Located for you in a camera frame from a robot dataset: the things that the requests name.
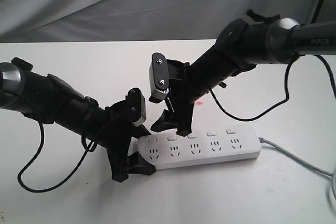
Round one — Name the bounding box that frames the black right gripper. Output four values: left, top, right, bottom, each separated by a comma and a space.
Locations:
149, 18, 268, 136

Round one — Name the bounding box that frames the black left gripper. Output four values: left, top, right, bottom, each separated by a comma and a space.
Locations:
20, 71, 156, 182

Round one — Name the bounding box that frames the white five-socket power strip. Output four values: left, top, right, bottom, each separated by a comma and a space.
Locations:
137, 125, 261, 170

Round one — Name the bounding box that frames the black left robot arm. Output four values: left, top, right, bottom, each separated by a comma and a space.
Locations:
1, 57, 156, 182

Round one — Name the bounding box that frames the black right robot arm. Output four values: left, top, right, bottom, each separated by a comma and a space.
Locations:
149, 9, 335, 136

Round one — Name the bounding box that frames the grey backdrop cloth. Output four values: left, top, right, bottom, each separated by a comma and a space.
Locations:
1, 0, 319, 43

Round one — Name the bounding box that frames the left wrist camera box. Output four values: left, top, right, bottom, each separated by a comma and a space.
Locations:
126, 88, 146, 127

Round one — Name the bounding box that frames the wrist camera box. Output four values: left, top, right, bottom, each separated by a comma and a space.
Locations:
126, 88, 146, 127
149, 52, 169, 103

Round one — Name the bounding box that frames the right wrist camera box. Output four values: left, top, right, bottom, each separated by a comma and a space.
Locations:
149, 52, 169, 103

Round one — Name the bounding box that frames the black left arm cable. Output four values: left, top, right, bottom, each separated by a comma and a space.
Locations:
17, 95, 111, 193

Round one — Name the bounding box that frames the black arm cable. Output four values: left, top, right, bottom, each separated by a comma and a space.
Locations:
207, 55, 297, 123
17, 95, 111, 193

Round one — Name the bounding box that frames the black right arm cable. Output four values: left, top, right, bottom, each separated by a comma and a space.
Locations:
207, 55, 297, 123

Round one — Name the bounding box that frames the grey power cable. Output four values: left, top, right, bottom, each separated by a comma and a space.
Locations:
257, 137, 336, 209

